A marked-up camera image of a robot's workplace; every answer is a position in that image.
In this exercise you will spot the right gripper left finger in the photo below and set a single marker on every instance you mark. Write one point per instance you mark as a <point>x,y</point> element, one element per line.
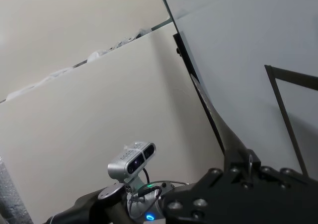
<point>239,170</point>

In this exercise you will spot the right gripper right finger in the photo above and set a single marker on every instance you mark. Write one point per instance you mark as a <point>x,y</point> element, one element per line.
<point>256,165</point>

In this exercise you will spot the black robot print poster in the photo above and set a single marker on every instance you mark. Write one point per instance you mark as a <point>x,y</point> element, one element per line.
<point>233,144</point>

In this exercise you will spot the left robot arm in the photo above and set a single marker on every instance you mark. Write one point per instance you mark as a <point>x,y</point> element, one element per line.
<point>82,209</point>

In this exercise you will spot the white partition panel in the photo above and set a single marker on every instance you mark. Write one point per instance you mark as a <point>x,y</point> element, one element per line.
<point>87,122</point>

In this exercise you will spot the silver stereo camera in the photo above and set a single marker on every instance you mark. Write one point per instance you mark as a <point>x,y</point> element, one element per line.
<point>119,164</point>

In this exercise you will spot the grey textured post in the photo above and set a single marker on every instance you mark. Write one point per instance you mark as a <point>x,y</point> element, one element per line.
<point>10,196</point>

